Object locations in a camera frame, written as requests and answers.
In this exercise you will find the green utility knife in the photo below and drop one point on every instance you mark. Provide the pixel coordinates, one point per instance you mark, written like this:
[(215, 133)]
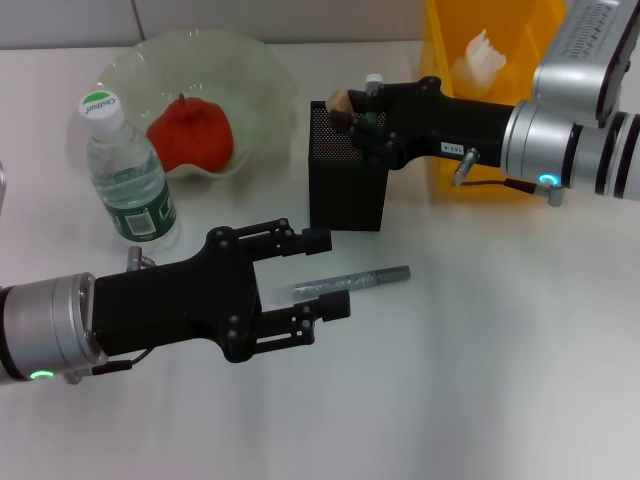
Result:
[(372, 82)]

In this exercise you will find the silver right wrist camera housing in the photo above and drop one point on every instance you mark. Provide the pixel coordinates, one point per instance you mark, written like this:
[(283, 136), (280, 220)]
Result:
[(575, 50)]

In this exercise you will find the red apple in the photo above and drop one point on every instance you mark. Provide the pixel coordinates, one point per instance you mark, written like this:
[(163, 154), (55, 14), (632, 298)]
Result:
[(190, 140)]

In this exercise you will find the grey pen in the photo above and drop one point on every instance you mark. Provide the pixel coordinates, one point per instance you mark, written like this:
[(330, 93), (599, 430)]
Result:
[(360, 280)]

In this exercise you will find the left gripper metal connector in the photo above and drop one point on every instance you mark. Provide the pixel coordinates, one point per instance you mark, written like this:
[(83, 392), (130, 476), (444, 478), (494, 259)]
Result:
[(135, 257)]

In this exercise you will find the white paper ball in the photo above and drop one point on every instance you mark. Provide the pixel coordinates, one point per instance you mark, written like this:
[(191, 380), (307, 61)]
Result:
[(472, 70)]

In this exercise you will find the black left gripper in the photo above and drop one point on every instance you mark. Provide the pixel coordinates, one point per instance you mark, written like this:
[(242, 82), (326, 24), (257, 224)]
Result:
[(175, 305)]

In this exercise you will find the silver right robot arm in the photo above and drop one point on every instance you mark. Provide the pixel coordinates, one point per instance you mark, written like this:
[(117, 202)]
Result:
[(540, 135)]

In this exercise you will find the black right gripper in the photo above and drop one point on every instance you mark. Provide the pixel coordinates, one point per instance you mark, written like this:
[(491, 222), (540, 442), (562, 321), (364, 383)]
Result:
[(450, 125)]

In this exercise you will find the green glass fruit plate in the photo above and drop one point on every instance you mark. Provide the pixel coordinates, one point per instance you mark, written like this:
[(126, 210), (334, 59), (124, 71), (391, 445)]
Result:
[(240, 75)]

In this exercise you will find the tan eraser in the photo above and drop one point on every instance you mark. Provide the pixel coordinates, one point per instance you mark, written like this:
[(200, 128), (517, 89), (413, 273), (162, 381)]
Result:
[(339, 100)]

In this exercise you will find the black mesh pen holder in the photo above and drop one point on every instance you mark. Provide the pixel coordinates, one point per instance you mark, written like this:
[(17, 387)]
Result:
[(345, 200)]

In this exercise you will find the yellow plastic bin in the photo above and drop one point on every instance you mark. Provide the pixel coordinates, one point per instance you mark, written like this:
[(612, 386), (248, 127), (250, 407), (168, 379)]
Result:
[(440, 50)]

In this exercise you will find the clear plastic water bottle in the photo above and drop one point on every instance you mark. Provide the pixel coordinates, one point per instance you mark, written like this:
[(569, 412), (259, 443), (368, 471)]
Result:
[(125, 175)]

